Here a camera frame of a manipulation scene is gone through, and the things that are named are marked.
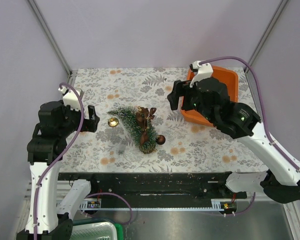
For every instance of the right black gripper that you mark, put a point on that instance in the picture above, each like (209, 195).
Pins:
(180, 89)

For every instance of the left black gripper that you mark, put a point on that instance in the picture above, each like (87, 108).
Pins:
(90, 124)

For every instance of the small gold striped bauble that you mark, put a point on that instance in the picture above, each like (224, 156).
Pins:
(113, 122)

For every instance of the brown ribbon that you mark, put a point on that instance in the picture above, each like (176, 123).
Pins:
(151, 113)

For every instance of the clear led battery box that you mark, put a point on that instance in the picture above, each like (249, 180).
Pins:
(121, 148)

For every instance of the brown ribbon bow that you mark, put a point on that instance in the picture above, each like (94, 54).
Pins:
(143, 124)

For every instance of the orange plastic bin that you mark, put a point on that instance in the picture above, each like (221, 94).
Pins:
(230, 79)

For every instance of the small green christmas tree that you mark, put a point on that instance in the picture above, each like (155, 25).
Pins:
(127, 116)

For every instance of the dark brown bauble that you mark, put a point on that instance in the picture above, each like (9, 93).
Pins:
(160, 140)

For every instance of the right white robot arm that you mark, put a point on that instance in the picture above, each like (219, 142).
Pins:
(209, 97)

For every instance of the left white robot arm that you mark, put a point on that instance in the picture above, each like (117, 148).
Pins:
(47, 220)

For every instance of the floral patterned table mat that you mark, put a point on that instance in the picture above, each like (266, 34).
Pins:
(188, 147)

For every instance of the green plastic basket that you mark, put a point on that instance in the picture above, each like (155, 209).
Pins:
(119, 228)

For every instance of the white plastic basket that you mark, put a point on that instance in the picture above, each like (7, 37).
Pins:
(94, 231)

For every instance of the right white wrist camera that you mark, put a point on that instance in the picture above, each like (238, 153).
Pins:
(201, 71)

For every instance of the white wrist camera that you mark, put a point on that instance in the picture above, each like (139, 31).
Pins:
(69, 98)
(201, 71)

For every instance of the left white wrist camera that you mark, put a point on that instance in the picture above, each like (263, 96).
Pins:
(69, 98)

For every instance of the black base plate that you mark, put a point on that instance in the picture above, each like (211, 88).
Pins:
(203, 186)

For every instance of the white slotted cable duct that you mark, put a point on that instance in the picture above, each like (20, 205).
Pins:
(158, 204)

